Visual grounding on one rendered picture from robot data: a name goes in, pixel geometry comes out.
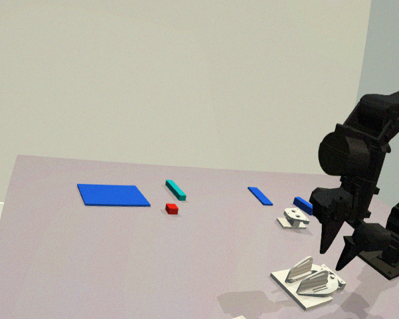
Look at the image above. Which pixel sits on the small red block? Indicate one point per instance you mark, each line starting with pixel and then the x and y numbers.
pixel 171 209

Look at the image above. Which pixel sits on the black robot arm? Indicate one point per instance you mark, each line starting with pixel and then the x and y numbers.
pixel 358 148

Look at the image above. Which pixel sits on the teal rectangular bar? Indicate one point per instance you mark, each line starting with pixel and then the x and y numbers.
pixel 176 190

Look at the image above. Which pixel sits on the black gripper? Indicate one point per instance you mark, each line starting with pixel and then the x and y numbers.
pixel 366 236

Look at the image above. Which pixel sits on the blue flat plate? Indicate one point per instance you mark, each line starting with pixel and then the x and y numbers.
pixel 112 195

